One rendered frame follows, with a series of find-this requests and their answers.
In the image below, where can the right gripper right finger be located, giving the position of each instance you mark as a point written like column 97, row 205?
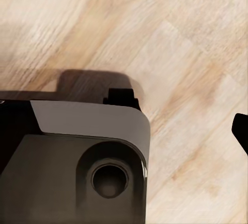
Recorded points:
column 240, row 130

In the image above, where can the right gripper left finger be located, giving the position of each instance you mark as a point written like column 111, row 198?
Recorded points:
column 12, row 131

